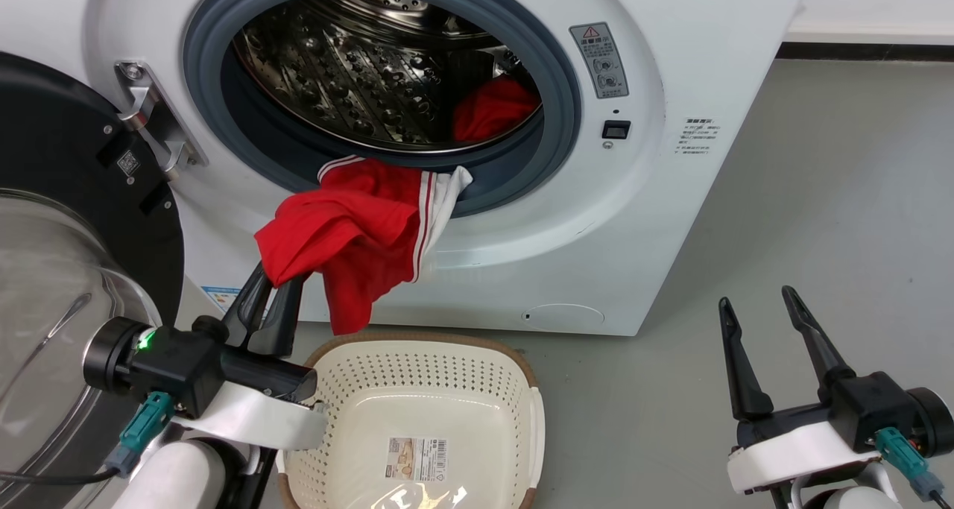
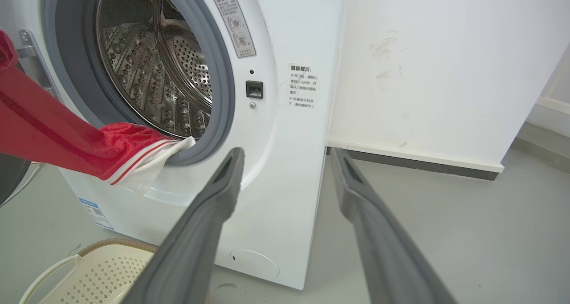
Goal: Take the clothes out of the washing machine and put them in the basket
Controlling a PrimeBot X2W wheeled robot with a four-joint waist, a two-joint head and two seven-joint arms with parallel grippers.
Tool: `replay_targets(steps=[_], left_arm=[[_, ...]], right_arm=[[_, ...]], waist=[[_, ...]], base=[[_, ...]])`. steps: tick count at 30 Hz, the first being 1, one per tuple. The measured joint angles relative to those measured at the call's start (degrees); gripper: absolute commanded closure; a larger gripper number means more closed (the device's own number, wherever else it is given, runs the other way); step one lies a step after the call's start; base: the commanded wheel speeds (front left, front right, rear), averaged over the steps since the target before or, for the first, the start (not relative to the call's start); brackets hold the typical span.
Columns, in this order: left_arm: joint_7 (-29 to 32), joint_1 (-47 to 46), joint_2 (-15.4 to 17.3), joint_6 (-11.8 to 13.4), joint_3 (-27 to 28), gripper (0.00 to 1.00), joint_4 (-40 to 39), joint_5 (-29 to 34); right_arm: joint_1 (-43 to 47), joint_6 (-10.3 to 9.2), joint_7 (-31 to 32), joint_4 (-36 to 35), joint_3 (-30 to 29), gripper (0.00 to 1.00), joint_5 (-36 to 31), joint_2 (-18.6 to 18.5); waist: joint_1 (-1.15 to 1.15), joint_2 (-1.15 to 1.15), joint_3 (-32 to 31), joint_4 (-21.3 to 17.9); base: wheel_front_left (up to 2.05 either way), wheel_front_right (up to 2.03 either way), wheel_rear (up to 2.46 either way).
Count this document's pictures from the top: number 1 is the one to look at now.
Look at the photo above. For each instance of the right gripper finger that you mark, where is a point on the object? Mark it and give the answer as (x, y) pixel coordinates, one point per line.
(745, 375)
(816, 345)

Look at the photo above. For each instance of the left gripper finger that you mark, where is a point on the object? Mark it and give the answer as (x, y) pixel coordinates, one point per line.
(279, 323)
(246, 311)

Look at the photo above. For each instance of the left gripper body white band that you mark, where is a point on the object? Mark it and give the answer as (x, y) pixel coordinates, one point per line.
(253, 416)

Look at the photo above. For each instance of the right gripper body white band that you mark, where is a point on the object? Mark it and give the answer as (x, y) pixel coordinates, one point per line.
(790, 453)

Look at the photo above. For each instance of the red garment with white trim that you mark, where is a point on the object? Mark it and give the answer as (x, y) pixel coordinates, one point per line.
(350, 226)

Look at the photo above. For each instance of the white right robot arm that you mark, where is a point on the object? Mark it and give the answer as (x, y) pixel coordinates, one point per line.
(850, 498)

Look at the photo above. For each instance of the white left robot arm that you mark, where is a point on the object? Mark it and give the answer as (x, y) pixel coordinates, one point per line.
(179, 475)

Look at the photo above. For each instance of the cream perforated laundry basket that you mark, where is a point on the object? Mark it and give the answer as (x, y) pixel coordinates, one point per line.
(417, 412)

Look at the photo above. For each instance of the barcode label in basket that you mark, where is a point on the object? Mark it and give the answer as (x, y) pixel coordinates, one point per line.
(416, 459)

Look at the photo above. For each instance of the white front-load washing machine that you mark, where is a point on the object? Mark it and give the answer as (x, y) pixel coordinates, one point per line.
(633, 233)

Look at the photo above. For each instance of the black glass washing machine door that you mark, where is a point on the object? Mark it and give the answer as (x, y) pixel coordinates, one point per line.
(67, 144)

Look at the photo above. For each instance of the blue white label sticker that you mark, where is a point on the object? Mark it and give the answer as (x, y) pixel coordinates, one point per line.
(220, 299)

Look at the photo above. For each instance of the silver metal door hinge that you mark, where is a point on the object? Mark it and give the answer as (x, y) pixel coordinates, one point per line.
(149, 114)

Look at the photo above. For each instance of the small text sticker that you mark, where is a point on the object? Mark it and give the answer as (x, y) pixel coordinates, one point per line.
(697, 136)

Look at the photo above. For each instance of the stainless steel washer drum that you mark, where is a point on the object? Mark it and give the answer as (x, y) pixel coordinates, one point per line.
(335, 69)

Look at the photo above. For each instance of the black door latch socket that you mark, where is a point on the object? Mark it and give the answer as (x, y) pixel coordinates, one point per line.
(616, 130)

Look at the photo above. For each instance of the grey rubber door gasket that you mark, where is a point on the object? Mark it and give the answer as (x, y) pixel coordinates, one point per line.
(555, 144)

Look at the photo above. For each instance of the plain red garment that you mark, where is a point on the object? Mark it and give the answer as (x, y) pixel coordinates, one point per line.
(492, 110)

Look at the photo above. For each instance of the grey warning sticker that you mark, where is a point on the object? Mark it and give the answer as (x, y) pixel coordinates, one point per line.
(599, 60)

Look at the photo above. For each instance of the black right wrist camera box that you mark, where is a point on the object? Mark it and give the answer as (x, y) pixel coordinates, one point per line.
(872, 405)

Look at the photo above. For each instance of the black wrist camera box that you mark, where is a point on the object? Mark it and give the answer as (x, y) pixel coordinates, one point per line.
(872, 405)
(179, 364)

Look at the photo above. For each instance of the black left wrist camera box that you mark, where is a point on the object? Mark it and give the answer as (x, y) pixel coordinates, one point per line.
(179, 364)

